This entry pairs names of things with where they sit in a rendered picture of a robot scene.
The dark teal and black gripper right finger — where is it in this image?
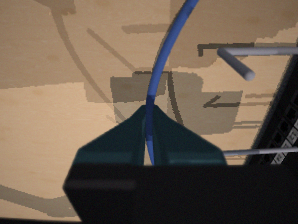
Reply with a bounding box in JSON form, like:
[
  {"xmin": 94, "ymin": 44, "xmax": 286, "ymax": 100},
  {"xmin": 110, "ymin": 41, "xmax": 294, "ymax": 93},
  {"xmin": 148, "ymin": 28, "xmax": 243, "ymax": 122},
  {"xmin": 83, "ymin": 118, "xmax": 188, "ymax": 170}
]
[{"xmin": 152, "ymin": 105, "xmax": 228, "ymax": 166}]

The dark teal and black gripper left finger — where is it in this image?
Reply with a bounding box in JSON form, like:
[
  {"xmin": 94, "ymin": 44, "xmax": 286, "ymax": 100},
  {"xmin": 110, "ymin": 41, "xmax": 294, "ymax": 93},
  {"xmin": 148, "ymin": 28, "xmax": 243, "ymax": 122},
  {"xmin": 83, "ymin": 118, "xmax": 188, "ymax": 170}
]
[{"xmin": 71, "ymin": 105, "xmax": 146, "ymax": 166}]

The blue cable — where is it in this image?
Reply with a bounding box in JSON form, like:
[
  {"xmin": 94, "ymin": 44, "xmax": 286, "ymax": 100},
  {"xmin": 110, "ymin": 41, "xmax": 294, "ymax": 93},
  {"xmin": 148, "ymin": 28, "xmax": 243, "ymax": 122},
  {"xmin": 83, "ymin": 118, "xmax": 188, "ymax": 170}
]
[{"xmin": 145, "ymin": 0, "xmax": 199, "ymax": 166}]

